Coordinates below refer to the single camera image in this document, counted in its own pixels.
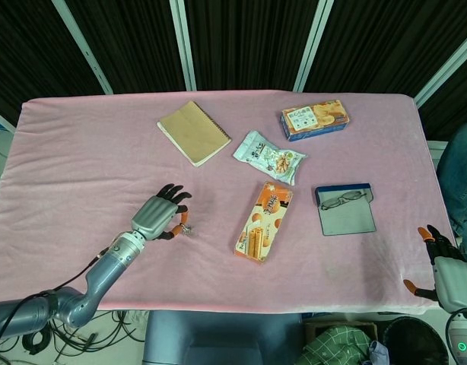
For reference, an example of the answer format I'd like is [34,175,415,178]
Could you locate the black thin-frame eyeglasses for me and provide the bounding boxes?
[319,190,367,211]

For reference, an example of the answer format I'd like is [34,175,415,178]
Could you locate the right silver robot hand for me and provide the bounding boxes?
[402,224,467,313]

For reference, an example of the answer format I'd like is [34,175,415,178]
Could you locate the grey robot torso base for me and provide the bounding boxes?
[143,309,305,365]

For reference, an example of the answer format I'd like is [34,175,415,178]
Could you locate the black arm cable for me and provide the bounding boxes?
[0,246,111,339]

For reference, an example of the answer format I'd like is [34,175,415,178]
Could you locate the brown spiral notebook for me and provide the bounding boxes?
[157,100,233,168]

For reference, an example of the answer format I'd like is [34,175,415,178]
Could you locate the brown cardboard box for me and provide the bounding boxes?
[303,321,379,343]

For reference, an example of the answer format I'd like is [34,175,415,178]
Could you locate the black pleated curtain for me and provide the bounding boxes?
[0,0,467,141]

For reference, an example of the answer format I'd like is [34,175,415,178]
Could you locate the green plaid cloth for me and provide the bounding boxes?
[294,325,375,365]

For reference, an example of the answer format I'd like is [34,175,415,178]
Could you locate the blue denim jeans leg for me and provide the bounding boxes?
[437,121,467,254]

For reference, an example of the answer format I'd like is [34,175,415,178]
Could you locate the black coiled cable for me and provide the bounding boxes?
[22,330,51,353]

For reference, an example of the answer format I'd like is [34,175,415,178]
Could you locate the light blue fabric piece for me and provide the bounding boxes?
[366,340,390,365]

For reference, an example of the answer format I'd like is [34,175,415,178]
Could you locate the slanted white frame post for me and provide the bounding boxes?
[52,0,114,95]

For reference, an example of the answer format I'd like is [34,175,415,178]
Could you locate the open blue glasses case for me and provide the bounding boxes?
[315,182,377,236]

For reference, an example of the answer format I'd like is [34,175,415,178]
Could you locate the double white frame post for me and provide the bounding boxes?
[168,0,199,92]

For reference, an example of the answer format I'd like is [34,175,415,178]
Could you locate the black trash bin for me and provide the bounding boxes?
[381,316,450,365]

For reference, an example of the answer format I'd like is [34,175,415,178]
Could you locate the orange egg roll box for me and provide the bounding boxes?
[233,180,294,264]

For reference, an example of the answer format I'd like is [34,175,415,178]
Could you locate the blue biscuit box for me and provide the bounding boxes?
[281,99,351,143]

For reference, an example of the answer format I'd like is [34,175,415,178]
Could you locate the silver snack bag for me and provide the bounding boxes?
[232,130,308,186]

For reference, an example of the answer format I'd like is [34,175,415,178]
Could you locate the pink table cloth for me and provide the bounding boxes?
[0,89,462,316]

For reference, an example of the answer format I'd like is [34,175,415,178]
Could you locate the black floor cable bundle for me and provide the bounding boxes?
[46,309,145,357]

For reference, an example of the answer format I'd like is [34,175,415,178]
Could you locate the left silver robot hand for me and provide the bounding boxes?
[130,183,192,243]

